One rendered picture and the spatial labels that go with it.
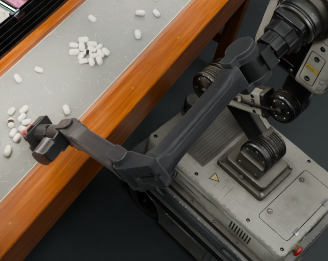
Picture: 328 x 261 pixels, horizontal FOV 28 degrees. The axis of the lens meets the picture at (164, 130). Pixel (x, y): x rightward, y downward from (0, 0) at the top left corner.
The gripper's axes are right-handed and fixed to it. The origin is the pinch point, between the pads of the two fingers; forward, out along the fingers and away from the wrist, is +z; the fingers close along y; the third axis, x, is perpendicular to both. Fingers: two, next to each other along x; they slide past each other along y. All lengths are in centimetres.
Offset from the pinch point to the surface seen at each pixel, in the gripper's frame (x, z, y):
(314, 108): 104, -4, -142
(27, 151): 4.2, -2.1, 3.5
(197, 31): 13, -17, -73
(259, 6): 67, 37, -189
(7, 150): 0.0, -0.5, 8.0
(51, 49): -8.6, 12.4, -34.7
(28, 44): -14.5, 15.4, -29.8
